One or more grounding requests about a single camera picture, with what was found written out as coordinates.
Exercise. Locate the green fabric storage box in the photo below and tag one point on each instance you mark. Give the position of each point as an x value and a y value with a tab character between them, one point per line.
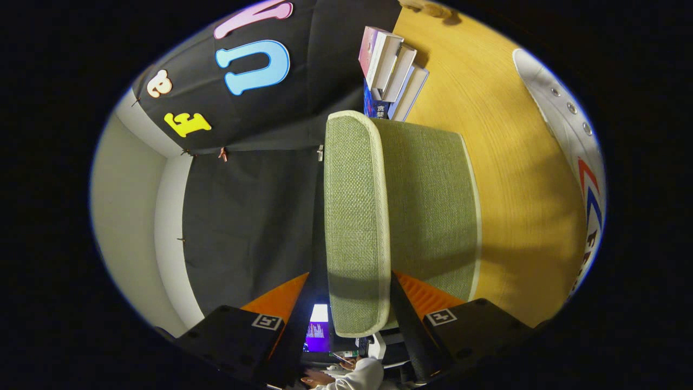
422	206

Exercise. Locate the white cover book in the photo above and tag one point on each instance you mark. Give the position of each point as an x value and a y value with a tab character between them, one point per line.
401	70

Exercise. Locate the pink cover book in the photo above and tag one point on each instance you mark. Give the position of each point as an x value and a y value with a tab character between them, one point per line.
373	51

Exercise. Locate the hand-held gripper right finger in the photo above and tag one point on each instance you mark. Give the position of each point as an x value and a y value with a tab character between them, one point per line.
406	325

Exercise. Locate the white striped canvas shoe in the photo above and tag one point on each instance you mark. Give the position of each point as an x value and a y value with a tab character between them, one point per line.
568	124

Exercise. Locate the pink cloth clip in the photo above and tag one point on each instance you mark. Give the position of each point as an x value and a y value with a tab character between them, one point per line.
222	154

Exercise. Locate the brown plush toy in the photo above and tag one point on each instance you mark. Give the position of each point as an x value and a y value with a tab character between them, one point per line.
433	8

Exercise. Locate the computer monitor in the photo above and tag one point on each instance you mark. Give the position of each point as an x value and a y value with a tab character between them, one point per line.
318	325

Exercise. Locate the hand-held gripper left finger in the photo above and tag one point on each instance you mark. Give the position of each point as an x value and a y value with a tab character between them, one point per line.
292	336

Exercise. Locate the blue cover book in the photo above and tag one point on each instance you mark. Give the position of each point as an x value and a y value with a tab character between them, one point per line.
373	105

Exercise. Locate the grey-blue cover book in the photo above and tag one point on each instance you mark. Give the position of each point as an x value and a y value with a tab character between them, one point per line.
414	92

